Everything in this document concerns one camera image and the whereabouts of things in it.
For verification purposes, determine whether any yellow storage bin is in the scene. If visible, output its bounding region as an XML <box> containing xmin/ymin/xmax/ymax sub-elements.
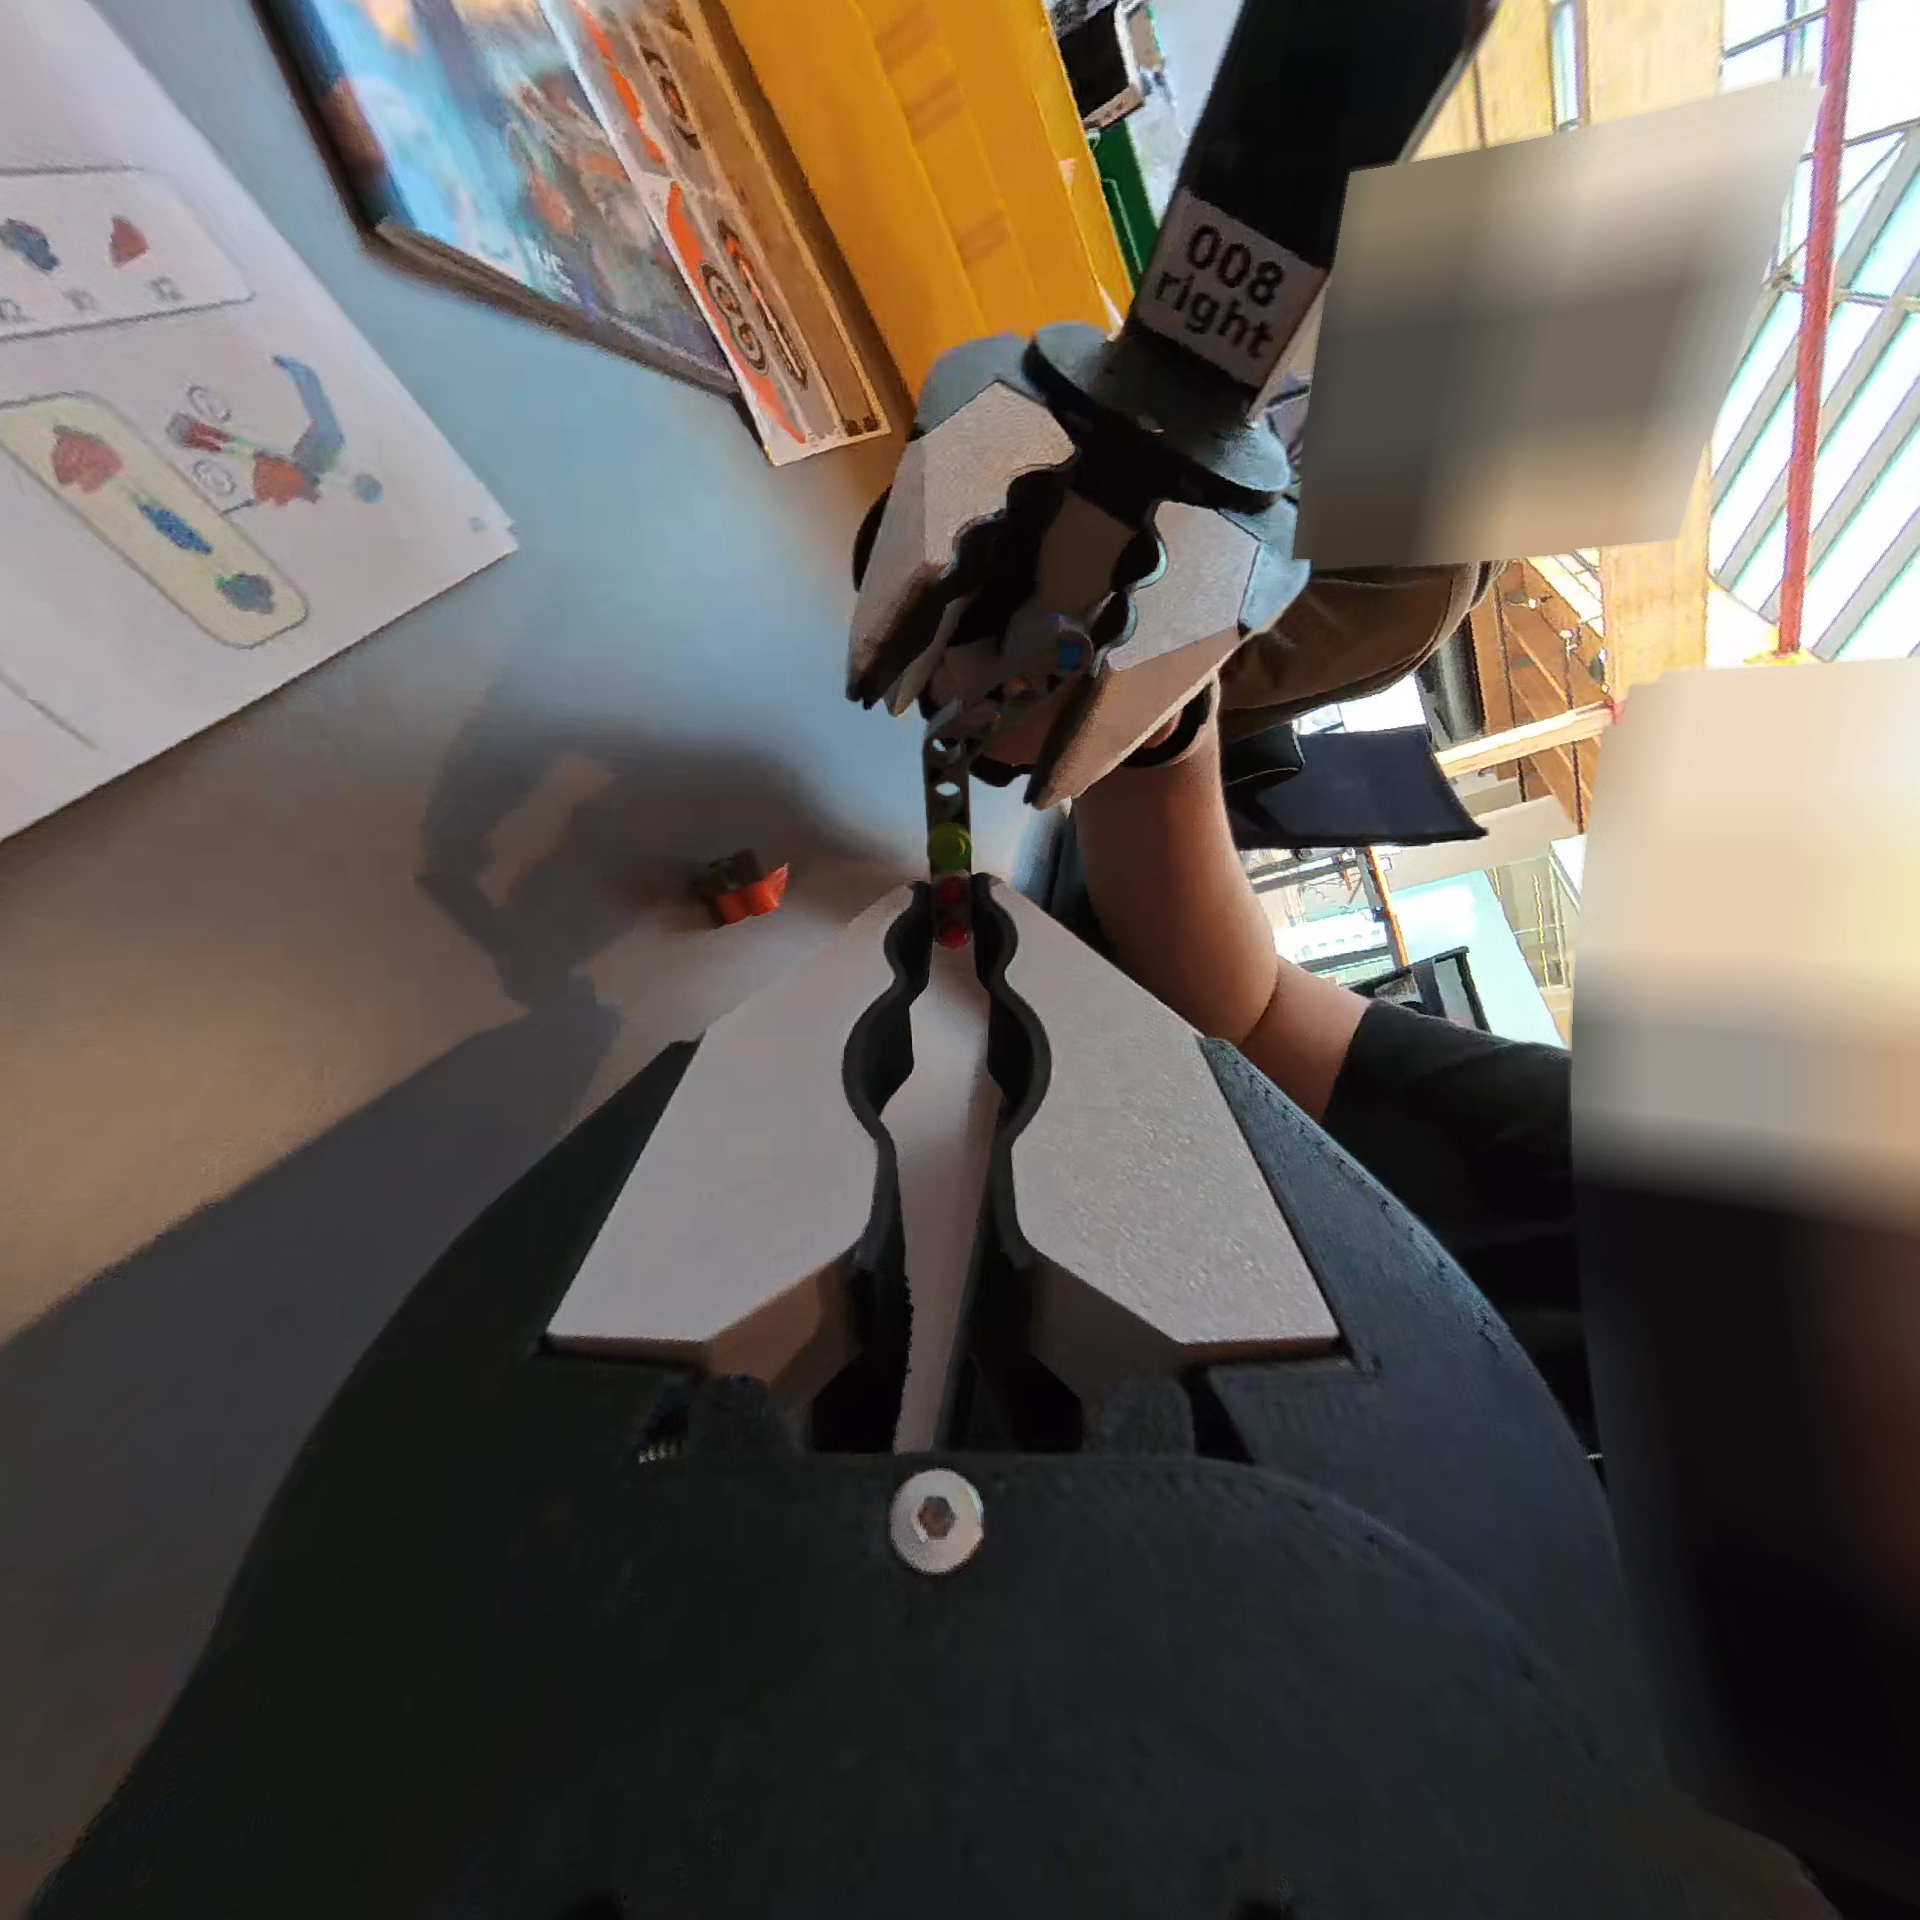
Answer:
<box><xmin>719</xmin><ymin>0</ymin><xmax>1142</xmax><ymax>400</ymax></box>

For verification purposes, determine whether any red pipe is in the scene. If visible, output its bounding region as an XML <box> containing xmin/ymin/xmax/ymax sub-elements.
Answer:
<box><xmin>1777</xmin><ymin>0</ymin><xmax>1862</xmax><ymax>654</ymax></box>

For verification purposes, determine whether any robot sticker sheet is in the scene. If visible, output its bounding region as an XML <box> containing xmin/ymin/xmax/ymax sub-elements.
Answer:
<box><xmin>539</xmin><ymin>0</ymin><xmax>894</xmax><ymax>466</ymax></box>

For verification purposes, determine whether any green storage bin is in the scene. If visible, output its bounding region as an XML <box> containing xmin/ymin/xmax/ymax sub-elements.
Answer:
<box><xmin>1087</xmin><ymin>128</ymin><xmax>1173</xmax><ymax>302</ymax></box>

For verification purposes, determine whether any person's right hand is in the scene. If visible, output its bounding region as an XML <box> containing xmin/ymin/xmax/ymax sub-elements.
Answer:
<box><xmin>957</xmin><ymin>673</ymin><xmax>1086</xmax><ymax>778</ymax></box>

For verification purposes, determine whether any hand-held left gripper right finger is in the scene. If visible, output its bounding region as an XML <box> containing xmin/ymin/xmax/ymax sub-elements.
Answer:
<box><xmin>972</xmin><ymin>873</ymin><xmax>1345</xmax><ymax>1453</ymax></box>

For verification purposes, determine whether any dark mesh office chair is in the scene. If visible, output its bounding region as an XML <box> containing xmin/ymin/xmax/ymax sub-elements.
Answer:
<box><xmin>1222</xmin><ymin>726</ymin><xmax>1487</xmax><ymax>847</ymax></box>

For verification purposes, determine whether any blue closed manual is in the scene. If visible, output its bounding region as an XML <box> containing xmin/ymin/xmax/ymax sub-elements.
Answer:
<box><xmin>263</xmin><ymin>0</ymin><xmax>735</xmax><ymax>394</ymax></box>

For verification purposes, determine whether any black framed screen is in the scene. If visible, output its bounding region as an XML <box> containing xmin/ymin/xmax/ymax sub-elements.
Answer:
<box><xmin>1350</xmin><ymin>943</ymin><xmax>1487</xmax><ymax>1038</ymax></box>

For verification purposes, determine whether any open instruction booklet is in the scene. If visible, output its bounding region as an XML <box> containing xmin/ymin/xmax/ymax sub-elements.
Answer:
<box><xmin>0</xmin><ymin>0</ymin><xmax>518</xmax><ymax>841</ymax></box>

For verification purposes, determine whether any grey desk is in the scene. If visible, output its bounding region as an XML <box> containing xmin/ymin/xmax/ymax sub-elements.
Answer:
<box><xmin>0</xmin><ymin>0</ymin><xmax>1082</xmax><ymax>1906</ymax></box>

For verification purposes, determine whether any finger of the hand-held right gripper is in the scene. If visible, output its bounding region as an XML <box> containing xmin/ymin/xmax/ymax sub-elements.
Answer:
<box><xmin>844</xmin><ymin>380</ymin><xmax>1082</xmax><ymax>718</ymax></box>
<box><xmin>1023</xmin><ymin>497</ymin><xmax>1268</xmax><ymax>812</ymax></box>

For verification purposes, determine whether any person's right forearm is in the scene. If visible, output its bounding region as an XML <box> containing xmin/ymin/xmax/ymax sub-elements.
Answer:
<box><xmin>1071</xmin><ymin>681</ymin><xmax>1369</xmax><ymax>1120</ymax></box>

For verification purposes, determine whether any person's black shirt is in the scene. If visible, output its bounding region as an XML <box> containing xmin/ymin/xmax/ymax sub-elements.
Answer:
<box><xmin>1318</xmin><ymin>996</ymin><xmax>1593</xmax><ymax>1441</ymax></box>

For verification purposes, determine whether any grey bent beam with pins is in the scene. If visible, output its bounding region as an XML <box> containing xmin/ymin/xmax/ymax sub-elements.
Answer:
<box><xmin>919</xmin><ymin>608</ymin><xmax>1097</xmax><ymax>950</ymax></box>

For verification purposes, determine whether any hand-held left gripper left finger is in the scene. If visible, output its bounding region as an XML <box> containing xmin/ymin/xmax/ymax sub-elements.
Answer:
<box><xmin>545</xmin><ymin>881</ymin><xmax>934</xmax><ymax>1449</ymax></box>

